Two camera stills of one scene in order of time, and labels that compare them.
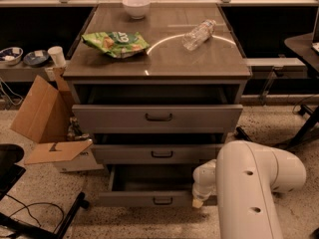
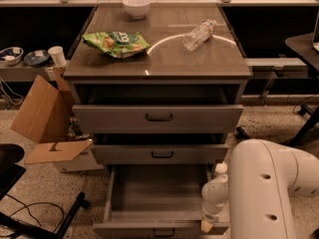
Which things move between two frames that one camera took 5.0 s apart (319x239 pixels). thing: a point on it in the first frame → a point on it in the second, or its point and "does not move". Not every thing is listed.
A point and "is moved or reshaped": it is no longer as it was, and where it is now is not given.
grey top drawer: (157, 119) does not move
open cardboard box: (44, 117) does not move
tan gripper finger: (196, 203) → (205, 225)
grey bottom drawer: (149, 185) is moved or reshaped
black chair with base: (10, 174) does not move
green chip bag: (117, 43) does not move
